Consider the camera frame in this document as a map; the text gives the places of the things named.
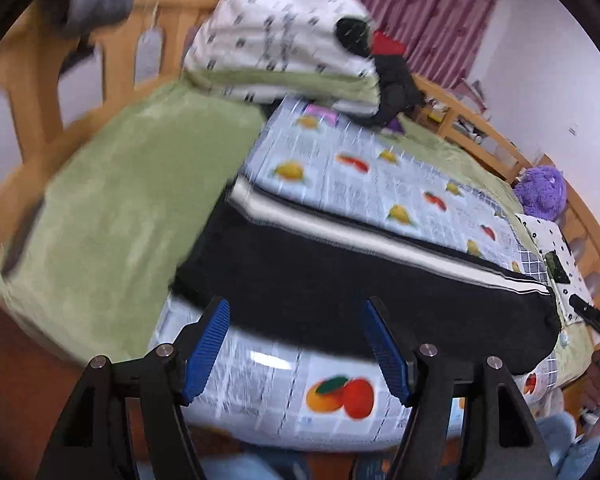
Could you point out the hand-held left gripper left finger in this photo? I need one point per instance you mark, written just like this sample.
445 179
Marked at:
207 350

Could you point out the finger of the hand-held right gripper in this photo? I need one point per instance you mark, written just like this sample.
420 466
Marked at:
592 316

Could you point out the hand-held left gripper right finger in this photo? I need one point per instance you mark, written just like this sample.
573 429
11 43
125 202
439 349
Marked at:
384 350

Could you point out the black pants with white stripe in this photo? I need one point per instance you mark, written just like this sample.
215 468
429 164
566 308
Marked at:
305 285

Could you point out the person's right hand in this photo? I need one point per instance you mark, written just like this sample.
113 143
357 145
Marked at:
594 385

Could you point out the white dotted pillow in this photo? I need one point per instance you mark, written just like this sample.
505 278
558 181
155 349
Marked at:
575 270

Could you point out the purple plush toy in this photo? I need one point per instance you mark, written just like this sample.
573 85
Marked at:
542 190

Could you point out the fruit printed bed sheet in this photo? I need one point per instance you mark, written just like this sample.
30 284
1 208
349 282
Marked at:
350 180

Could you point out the green fleece blanket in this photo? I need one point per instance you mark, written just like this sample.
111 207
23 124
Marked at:
120 200

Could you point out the purple cloth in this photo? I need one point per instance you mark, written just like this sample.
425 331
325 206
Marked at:
395 126

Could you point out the black jacket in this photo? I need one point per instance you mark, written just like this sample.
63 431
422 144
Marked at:
395 90

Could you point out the folded white printed quilt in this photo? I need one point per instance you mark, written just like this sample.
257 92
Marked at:
280 25

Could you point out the maroon striped curtain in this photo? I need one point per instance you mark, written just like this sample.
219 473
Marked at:
430 5

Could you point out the wooden bed frame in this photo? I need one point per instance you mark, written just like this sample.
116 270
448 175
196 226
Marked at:
30 85

